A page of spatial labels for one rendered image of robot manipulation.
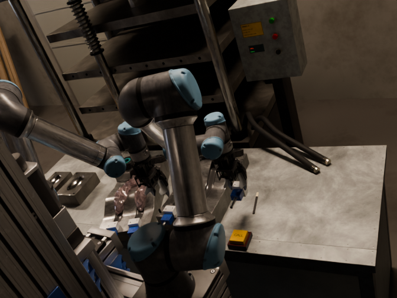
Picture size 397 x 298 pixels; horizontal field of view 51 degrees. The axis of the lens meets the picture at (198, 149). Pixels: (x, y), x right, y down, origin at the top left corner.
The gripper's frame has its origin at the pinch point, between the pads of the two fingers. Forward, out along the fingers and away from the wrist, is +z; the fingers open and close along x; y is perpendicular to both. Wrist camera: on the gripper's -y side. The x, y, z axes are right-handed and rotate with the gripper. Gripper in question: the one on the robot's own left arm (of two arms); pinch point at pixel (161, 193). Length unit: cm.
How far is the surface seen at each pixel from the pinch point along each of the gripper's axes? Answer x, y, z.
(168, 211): 0.2, 1.3, 9.3
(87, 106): -101, -80, -3
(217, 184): 14.5, -20.4, 12.0
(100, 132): -110, -88, 22
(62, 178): -89, -26, 15
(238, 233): 31.4, 3.3, 17.4
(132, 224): -17.1, 7.0, 13.2
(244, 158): 19, -44, 15
